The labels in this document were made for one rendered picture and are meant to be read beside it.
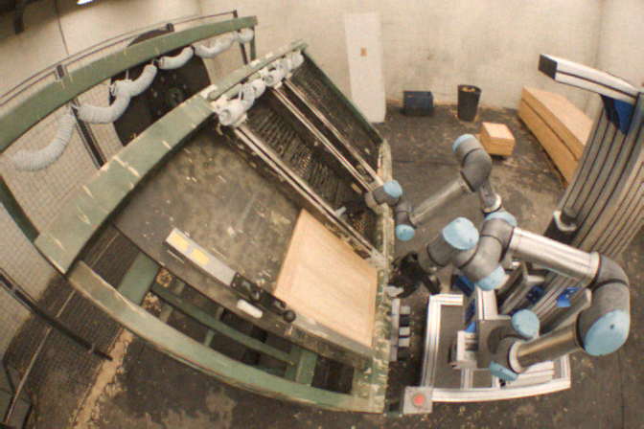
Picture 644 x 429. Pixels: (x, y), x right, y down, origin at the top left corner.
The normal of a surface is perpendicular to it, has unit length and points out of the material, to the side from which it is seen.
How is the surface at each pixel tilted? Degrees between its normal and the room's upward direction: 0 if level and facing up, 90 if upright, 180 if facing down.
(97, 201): 55
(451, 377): 0
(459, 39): 90
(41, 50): 90
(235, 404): 0
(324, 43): 90
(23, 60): 90
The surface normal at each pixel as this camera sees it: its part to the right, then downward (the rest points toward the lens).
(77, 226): 0.72, -0.43
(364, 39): -0.28, 0.63
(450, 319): -0.13, -0.78
